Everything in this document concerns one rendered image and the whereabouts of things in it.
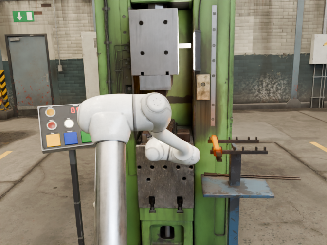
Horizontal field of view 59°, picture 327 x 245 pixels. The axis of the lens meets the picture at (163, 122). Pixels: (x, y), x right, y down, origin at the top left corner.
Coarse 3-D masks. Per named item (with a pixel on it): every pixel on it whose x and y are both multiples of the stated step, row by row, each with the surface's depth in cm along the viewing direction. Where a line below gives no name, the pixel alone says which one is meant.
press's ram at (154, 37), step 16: (144, 16) 178; (160, 16) 177; (176, 16) 176; (144, 32) 180; (160, 32) 179; (176, 32) 179; (144, 48) 182; (160, 48) 181; (176, 48) 181; (144, 64) 184; (160, 64) 183; (176, 64) 183
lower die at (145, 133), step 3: (171, 123) 216; (168, 126) 207; (171, 126) 207; (171, 129) 199; (144, 132) 198; (147, 132) 197; (171, 132) 193; (144, 135) 195; (147, 135) 194; (144, 138) 195; (144, 141) 196; (147, 141) 195
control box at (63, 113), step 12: (48, 108) 179; (60, 108) 181; (72, 108) 183; (48, 120) 177; (60, 120) 179; (72, 120) 181; (48, 132) 174; (60, 132) 177; (72, 144) 176; (84, 144) 179
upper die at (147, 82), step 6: (168, 72) 213; (144, 78) 186; (150, 78) 186; (156, 78) 186; (162, 78) 185; (168, 78) 185; (144, 84) 187; (150, 84) 187; (156, 84) 186; (162, 84) 186; (168, 84) 186
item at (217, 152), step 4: (212, 136) 184; (212, 140) 180; (216, 140) 175; (216, 144) 167; (216, 148) 160; (216, 152) 152; (220, 152) 152; (216, 156) 154; (220, 156) 146; (220, 160) 147
